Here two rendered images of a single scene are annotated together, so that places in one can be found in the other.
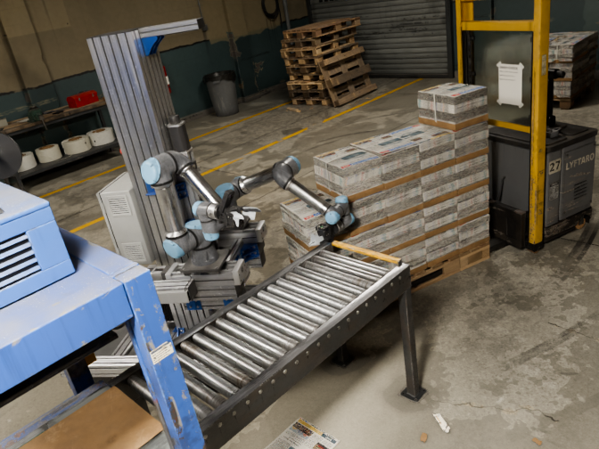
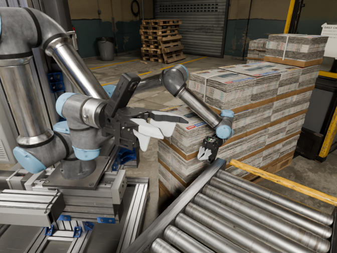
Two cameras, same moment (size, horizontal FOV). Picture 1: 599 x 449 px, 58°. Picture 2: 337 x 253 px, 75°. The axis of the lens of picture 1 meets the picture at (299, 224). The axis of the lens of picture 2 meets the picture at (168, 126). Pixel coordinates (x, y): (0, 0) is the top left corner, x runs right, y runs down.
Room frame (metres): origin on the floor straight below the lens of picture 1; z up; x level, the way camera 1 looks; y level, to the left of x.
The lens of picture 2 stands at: (1.77, 0.29, 1.44)
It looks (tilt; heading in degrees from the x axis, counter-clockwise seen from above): 27 degrees down; 350
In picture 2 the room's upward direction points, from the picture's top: straight up
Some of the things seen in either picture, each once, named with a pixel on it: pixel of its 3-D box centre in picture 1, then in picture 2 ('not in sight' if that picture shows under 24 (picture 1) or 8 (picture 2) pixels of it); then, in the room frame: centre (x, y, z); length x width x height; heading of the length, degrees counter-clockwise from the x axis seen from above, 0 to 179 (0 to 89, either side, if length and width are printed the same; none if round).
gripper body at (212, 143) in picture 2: (326, 231); (212, 143); (2.78, -0.15, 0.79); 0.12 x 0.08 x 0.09; 132
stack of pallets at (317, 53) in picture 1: (324, 61); (161, 39); (10.11, -0.96, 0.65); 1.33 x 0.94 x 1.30; 136
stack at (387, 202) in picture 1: (374, 239); (225, 146); (3.30, -0.50, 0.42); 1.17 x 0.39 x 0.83; 113
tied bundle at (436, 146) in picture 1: (419, 149); (268, 80); (3.47, -0.90, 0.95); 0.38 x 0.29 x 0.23; 23
